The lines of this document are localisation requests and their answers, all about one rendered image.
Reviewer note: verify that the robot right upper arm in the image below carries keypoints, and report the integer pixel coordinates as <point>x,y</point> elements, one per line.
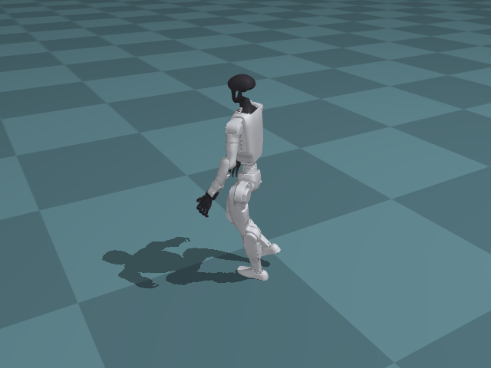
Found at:
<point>260,105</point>

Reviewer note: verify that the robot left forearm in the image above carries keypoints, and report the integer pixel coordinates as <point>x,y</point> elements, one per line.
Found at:
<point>221,177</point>

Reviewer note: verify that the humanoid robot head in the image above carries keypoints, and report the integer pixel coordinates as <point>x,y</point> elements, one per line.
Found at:
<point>242,83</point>

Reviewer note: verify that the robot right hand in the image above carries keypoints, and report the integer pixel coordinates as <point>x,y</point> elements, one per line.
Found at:
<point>237,165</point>

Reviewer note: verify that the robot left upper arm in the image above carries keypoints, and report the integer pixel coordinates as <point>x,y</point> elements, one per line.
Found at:
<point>234,129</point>

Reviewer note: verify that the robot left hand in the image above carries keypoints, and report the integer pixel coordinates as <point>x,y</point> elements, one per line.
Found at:
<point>205,203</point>

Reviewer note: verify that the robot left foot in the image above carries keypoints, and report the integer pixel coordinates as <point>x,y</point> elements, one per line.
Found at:
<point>248,272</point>

